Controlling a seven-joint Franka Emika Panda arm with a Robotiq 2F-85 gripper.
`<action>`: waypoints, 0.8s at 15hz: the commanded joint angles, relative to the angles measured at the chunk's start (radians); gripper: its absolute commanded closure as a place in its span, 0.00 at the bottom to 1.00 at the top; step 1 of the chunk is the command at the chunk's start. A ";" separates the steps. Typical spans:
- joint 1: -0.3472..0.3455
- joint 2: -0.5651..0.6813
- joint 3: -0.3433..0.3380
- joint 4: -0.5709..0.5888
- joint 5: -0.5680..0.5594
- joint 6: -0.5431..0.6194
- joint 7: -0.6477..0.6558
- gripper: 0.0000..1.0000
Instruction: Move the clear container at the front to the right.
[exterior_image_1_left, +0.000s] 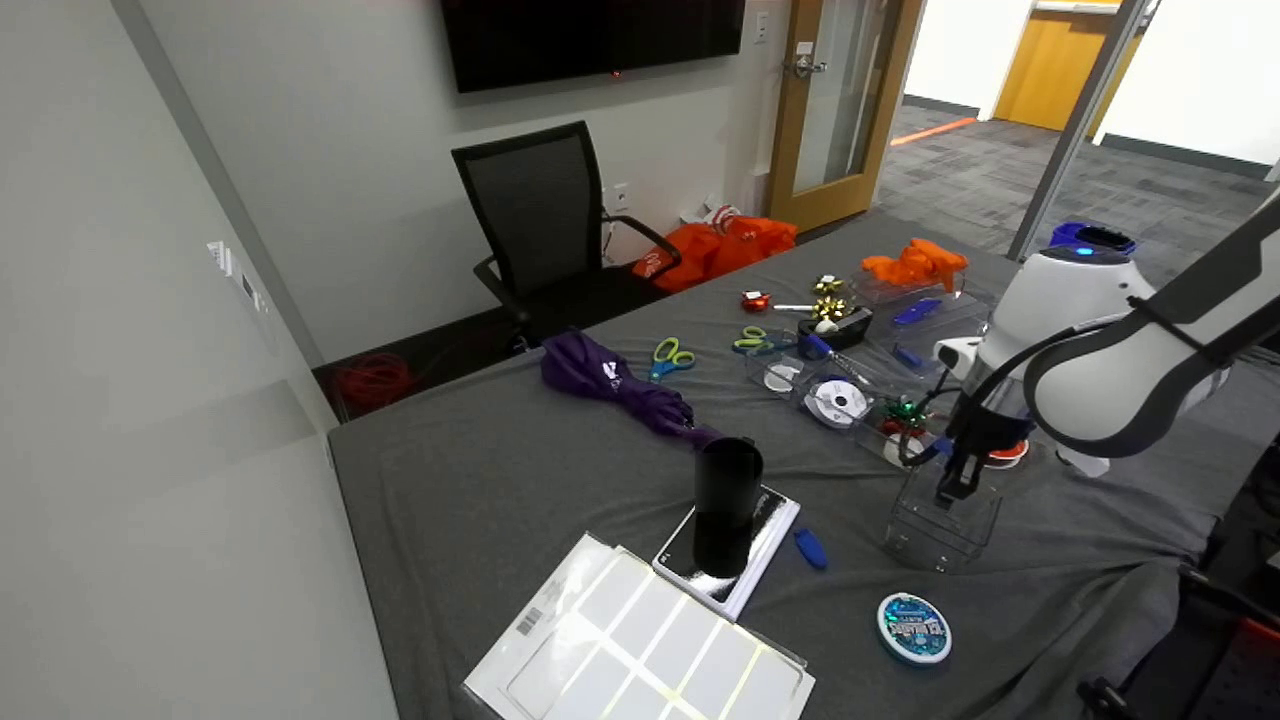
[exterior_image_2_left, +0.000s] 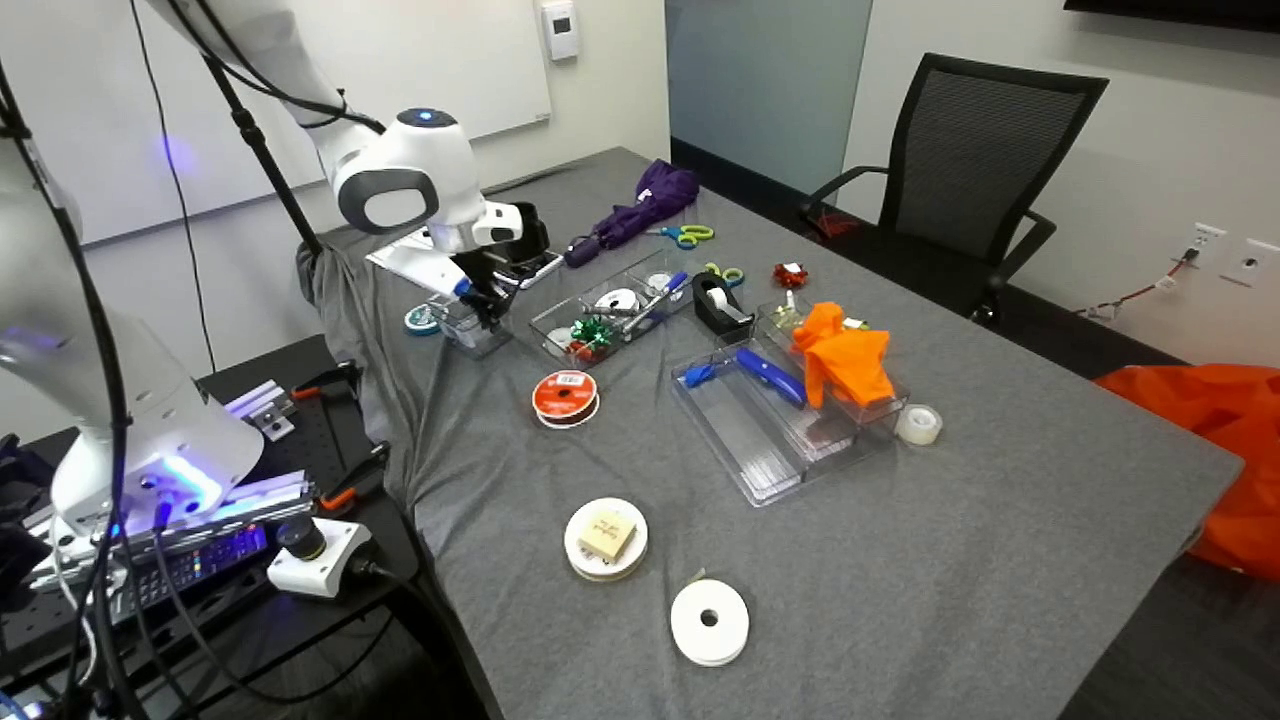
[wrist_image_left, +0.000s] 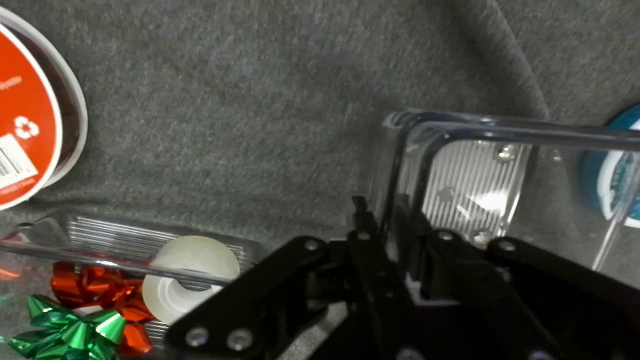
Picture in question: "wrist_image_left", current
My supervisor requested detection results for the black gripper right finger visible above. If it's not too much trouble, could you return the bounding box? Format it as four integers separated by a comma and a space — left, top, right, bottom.
391, 195, 640, 360

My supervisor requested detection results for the grey table cloth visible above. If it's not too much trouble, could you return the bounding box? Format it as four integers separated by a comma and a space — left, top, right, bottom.
0, 0, 640, 297

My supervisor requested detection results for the long clear container with bows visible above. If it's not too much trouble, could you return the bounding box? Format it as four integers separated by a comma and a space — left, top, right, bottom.
0, 207, 265, 360

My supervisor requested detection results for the green gift bow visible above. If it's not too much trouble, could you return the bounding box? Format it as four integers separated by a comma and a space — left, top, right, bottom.
4, 295, 128, 360

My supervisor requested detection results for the small clear plastic container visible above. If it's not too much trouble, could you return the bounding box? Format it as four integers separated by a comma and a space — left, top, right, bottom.
368, 108, 640, 276

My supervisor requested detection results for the teal ribbon spool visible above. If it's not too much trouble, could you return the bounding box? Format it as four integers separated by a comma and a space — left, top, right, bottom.
578, 102, 640, 230

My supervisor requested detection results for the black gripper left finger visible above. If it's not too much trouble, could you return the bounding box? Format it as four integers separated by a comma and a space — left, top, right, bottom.
162, 195, 417, 360

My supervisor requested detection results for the translucent tape roll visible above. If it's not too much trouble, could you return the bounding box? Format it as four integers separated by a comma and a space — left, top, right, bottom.
140, 234, 242, 324

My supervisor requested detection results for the red gift bow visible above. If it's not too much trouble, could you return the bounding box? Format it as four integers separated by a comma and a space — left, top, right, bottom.
50, 261, 156, 357

